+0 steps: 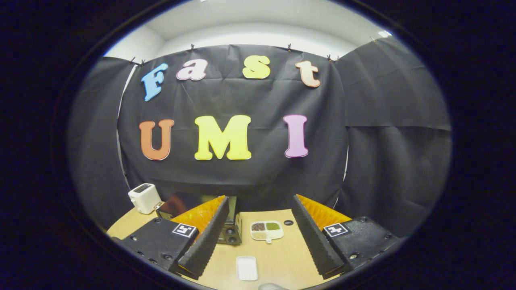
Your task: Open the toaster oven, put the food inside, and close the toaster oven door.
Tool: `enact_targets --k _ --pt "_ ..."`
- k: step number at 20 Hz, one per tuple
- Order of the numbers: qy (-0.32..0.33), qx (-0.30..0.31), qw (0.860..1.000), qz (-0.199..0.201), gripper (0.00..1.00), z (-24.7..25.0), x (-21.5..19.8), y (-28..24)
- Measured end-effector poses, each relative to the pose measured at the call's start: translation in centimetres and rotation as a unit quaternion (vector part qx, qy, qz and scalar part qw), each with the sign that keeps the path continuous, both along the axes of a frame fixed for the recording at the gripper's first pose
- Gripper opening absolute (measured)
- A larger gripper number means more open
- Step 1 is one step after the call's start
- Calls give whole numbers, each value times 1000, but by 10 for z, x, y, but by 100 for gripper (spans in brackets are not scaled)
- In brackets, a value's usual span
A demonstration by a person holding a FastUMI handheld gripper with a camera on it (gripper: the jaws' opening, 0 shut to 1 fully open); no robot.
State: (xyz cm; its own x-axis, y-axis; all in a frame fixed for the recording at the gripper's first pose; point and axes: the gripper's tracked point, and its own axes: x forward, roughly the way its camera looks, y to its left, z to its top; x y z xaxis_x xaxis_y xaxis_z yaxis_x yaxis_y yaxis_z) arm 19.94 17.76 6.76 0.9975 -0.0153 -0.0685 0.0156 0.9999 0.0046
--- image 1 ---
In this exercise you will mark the white bread toaster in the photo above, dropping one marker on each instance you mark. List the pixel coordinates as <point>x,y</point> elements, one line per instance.
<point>144,199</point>

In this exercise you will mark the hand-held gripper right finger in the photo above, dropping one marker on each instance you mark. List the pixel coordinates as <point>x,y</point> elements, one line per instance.
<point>312,241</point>

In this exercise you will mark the black toaster oven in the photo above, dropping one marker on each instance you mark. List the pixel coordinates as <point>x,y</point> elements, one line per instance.
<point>231,235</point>

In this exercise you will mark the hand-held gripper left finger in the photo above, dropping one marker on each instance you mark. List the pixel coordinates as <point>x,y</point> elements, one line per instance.
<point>207,241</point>

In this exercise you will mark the white divided dish with beans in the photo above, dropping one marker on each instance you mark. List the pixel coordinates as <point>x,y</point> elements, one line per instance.
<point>266,232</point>

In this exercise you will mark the white plastic tray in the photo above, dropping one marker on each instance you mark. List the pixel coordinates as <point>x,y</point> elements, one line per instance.
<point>246,268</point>

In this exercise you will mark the small ceiling light panel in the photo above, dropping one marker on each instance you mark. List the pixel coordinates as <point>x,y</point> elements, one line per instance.
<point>384,34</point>

